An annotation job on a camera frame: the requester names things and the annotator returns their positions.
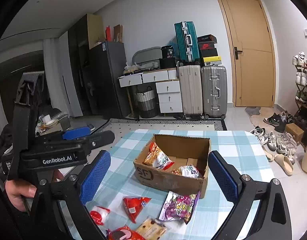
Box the grey oval mirror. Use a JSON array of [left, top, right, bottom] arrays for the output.
[[132, 46, 163, 67]]

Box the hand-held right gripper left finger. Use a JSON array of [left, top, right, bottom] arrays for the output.
[[26, 150, 111, 240]]

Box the brown grey door mat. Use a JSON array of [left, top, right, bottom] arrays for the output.
[[245, 106, 287, 128]]

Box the white desk with drawers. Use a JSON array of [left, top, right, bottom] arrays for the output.
[[118, 67, 183, 118]]

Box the black white patterned rug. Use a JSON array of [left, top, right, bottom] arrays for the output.
[[92, 118, 227, 140]]

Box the red triangular snack packet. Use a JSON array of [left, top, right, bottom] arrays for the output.
[[123, 196, 152, 224]]

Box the white red-blue snack packet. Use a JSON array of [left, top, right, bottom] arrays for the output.
[[153, 156, 175, 171]]

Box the red chocolate cookie packet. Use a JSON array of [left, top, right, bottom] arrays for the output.
[[106, 226, 147, 240]]

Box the black storage bag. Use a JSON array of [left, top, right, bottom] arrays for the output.
[[159, 57, 178, 69]]

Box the black supplement tub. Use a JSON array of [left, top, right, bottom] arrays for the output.
[[161, 45, 175, 58]]

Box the orange noodle snack packet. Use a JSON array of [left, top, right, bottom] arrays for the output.
[[143, 142, 169, 167]]

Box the dark tall cabinet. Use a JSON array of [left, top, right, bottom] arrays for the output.
[[67, 14, 104, 117]]

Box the small cardboard box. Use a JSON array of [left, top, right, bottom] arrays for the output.
[[285, 123, 305, 143]]

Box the brown cardboard box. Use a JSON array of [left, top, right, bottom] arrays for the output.
[[133, 134, 212, 199]]

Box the tan wooden door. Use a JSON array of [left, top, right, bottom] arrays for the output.
[[216, 0, 277, 108]]

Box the white green snack packet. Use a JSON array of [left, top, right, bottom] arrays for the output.
[[172, 165, 200, 179]]

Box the yellow black shoe box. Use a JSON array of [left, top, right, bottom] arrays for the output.
[[202, 56, 222, 67]]

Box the purple grape candy bag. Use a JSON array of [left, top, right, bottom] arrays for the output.
[[157, 191, 201, 225]]

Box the brown paper bag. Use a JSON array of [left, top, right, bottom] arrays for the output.
[[113, 24, 123, 43]]

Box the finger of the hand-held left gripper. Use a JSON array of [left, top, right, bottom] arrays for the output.
[[88, 130, 115, 153], [62, 127, 91, 141]]

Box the person's left hand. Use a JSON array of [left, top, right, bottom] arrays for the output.
[[5, 169, 64, 211]]

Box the red white snack packet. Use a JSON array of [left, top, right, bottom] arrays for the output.
[[90, 206, 110, 226]]

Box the large black shoe box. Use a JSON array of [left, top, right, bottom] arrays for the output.
[[200, 48, 218, 58]]

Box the pile of shoes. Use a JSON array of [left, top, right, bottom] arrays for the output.
[[249, 111, 298, 164]]

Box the cluttered low table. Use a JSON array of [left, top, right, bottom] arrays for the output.
[[35, 114, 72, 137]]

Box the blue plastic bag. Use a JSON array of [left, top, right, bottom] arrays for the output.
[[168, 36, 179, 53]]

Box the beige suitcase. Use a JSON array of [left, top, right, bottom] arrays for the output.
[[178, 64, 204, 119]]

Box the beige slide sandal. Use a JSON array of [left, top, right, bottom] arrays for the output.
[[262, 150, 275, 162], [274, 154, 295, 176]]

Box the wooden shoe rack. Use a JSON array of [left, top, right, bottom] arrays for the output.
[[293, 64, 307, 153]]

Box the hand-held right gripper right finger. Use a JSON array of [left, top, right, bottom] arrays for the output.
[[208, 150, 293, 240]]

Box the black refrigerator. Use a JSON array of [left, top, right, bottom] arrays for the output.
[[88, 41, 131, 120]]

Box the teal suitcase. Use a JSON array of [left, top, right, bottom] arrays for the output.
[[174, 21, 200, 63]]

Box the silver suitcase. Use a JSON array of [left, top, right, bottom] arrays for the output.
[[201, 65, 228, 120]]

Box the plastic bag of food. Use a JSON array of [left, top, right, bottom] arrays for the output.
[[123, 62, 144, 75]]

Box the grey white laundry basket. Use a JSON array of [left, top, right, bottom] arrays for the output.
[[135, 86, 160, 119]]

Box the beige chocolate chip cookie packet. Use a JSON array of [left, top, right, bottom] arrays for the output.
[[135, 217, 168, 239]]

